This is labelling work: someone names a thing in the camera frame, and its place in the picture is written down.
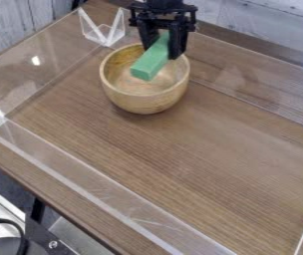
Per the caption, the clear acrylic tray wall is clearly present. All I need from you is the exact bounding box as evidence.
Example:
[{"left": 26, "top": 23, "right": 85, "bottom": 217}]
[{"left": 0, "top": 1, "right": 303, "bottom": 255}]

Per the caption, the black metal table leg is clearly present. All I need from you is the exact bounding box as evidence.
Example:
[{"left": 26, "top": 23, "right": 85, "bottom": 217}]
[{"left": 30, "top": 198, "right": 45, "bottom": 223}]

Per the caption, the clear acrylic corner bracket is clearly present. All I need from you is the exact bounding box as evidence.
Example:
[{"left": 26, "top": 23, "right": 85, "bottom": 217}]
[{"left": 77, "top": 8, "right": 126, "bottom": 47}]

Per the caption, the green rectangular block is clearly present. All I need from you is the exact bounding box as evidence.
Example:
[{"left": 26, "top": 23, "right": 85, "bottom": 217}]
[{"left": 130, "top": 32, "right": 168, "bottom": 81}]

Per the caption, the black metal base plate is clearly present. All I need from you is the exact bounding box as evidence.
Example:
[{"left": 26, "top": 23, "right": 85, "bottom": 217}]
[{"left": 25, "top": 217, "right": 78, "bottom": 255}]

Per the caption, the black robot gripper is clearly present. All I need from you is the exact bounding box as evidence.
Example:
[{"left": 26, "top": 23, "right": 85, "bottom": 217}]
[{"left": 128, "top": 0, "right": 197, "bottom": 60}]

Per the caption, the light wooden bowl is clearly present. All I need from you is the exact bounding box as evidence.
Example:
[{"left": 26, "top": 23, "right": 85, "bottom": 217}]
[{"left": 99, "top": 43, "right": 189, "bottom": 115}]

